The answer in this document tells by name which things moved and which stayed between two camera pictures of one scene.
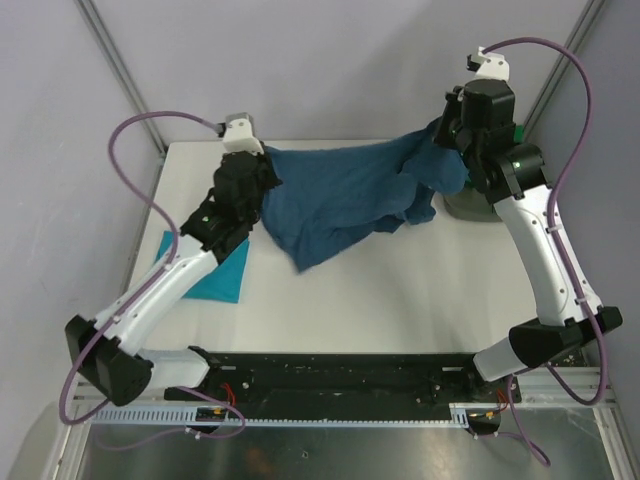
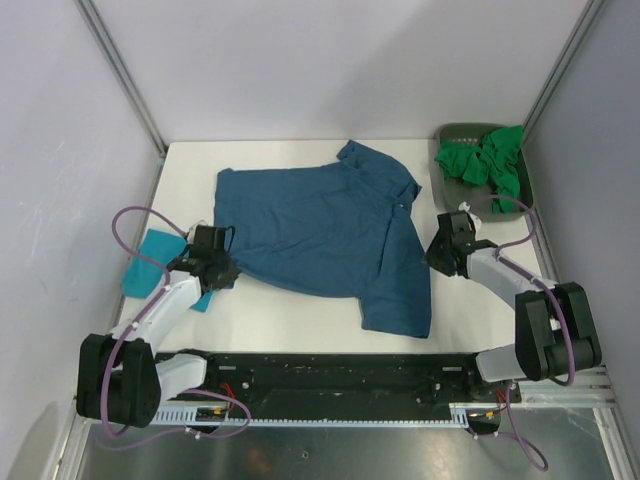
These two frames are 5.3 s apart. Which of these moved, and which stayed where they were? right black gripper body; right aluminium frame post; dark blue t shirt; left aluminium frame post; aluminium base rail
Moved: right black gripper body; dark blue t shirt
Stayed: aluminium base rail; right aluminium frame post; left aluminium frame post
